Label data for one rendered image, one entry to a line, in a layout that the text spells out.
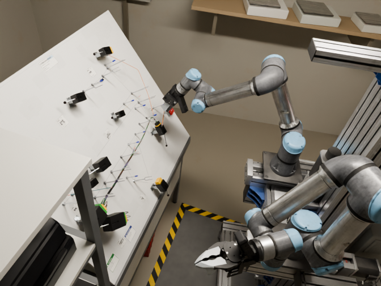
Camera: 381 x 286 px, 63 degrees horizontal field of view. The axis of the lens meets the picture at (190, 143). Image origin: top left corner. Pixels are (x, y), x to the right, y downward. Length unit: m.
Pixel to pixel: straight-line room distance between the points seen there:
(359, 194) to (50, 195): 0.88
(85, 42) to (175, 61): 1.91
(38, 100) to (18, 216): 0.85
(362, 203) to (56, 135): 1.26
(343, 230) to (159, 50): 2.87
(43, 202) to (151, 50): 3.00
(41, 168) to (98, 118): 0.91
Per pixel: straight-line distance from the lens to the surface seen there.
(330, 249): 1.32
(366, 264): 1.80
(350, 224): 1.19
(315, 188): 1.15
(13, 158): 0.90
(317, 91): 3.86
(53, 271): 1.05
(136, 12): 3.51
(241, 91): 1.55
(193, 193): 3.08
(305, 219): 1.42
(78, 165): 0.84
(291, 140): 1.73
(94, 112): 1.72
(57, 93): 1.62
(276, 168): 1.85
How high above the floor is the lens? 2.47
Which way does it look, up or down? 44 degrees down
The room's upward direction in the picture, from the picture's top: 8 degrees clockwise
